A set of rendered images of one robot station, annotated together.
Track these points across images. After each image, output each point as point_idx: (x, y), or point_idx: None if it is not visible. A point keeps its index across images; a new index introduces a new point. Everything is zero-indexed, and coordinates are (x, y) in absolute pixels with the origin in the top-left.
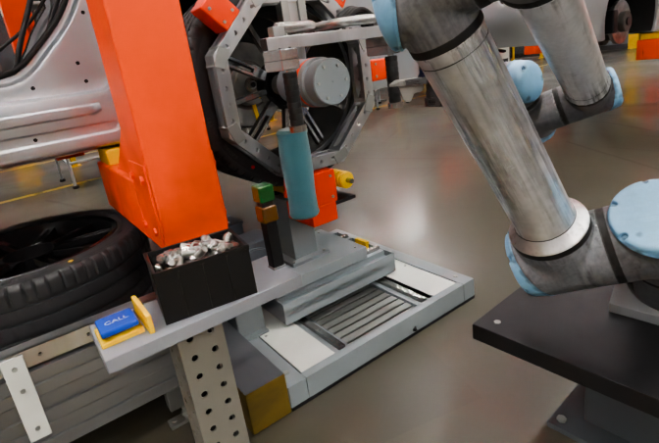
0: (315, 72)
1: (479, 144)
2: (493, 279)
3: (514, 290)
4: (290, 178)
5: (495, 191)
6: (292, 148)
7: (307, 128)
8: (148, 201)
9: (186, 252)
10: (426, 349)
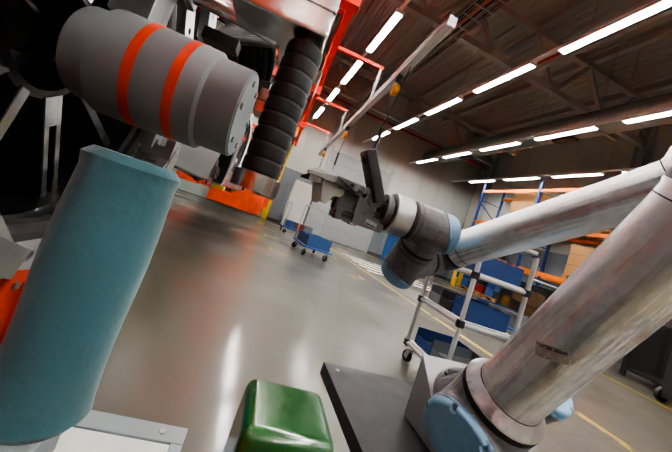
0: (248, 81)
1: (651, 330)
2: (183, 417)
3: (214, 428)
4: (84, 304)
5: (570, 376)
6: (145, 216)
7: (34, 155)
8: None
9: None
10: None
